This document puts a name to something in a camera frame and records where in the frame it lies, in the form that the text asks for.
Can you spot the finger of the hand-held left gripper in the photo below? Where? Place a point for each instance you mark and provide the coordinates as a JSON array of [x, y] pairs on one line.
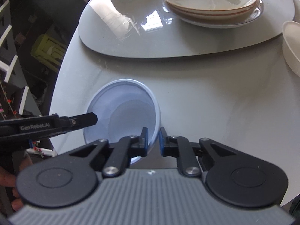
[[82, 120]]

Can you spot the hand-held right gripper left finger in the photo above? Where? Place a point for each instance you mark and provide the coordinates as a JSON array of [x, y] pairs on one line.
[[143, 143]]

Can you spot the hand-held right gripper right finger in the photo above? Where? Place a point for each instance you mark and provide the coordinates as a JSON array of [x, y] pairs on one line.
[[163, 143]]

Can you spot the blue plastic bowl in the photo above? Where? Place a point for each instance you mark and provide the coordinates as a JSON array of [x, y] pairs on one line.
[[121, 112]]

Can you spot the peach print white plate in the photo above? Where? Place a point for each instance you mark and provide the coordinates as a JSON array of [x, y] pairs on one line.
[[211, 21]]

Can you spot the sprig print white plate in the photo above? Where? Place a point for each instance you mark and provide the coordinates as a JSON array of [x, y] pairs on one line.
[[211, 13]]

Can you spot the white bowl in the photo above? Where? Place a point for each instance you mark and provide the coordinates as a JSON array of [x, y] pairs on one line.
[[293, 46]]

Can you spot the person's left hand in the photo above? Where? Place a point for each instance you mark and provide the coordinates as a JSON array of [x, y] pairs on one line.
[[8, 179]]

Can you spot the artificial flower branch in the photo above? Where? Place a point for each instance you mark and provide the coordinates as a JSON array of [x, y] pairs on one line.
[[35, 148]]

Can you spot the stack of green stools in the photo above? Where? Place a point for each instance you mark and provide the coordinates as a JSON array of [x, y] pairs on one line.
[[46, 49]]

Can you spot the round glass turntable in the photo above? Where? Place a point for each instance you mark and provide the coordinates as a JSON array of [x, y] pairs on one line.
[[140, 39]]

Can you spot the dark wall shelf unit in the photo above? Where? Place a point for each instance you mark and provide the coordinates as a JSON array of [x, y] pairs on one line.
[[8, 66]]

